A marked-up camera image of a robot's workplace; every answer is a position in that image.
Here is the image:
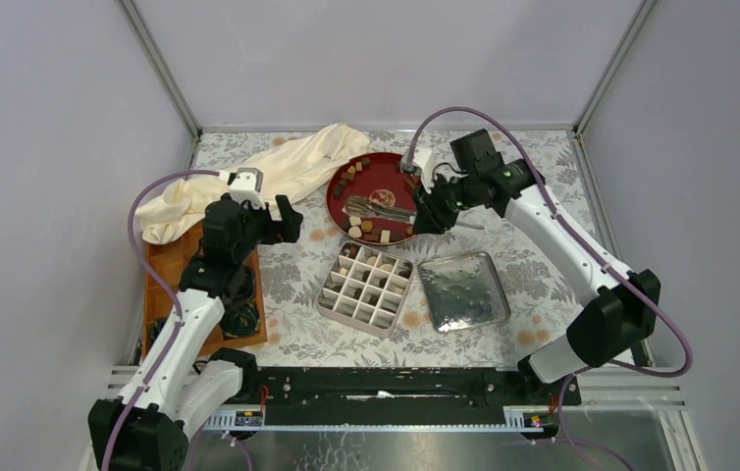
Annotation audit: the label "pink tin with white dividers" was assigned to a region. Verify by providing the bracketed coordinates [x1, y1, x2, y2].
[314, 241, 415, 339]

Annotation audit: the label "black paper cup liners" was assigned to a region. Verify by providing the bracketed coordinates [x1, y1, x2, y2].
[144, 267, 261, 347]

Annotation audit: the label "silver metal tongs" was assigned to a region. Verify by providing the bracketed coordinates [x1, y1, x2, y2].
[343, 195, 416, 224]

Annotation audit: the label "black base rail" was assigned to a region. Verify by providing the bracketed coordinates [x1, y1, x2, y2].
[227, 367, 582, 428]

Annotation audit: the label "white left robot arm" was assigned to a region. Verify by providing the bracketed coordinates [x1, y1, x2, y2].
[88, 195, 303, 470]

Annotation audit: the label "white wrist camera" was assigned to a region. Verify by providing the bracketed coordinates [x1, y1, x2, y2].
[399, 147, 436, 193]
[218, 168, 267, 210]

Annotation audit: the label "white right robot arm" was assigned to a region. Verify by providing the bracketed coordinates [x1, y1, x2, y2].
[401, 130, 661, 404]

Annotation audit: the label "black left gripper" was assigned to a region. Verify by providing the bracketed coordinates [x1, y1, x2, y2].
[234, 196, 303, 265]

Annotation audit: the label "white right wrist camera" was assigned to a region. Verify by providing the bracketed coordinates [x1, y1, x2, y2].
[399, 147, 436, 193]

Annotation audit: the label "silver tin lid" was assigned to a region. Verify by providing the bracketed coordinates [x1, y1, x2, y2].
[417, 251, 510, 334]

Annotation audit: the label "cream cloth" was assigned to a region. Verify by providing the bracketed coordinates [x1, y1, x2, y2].
[135, 124, 371, 245]

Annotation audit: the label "wooden compartment tray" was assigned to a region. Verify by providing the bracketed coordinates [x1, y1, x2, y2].
[140, 224, 268, 358]

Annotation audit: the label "red round tray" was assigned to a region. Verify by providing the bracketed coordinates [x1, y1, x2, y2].
[325, 152, 420, 246]

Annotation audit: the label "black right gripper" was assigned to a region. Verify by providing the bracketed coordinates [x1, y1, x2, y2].
[410, 172, 476, 236]

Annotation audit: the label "floral table mat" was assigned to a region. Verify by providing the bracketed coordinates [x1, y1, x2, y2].
[192, 131, 597, 367]

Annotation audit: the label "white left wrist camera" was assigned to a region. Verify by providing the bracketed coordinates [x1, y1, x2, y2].
[218, 168, 267, 210]

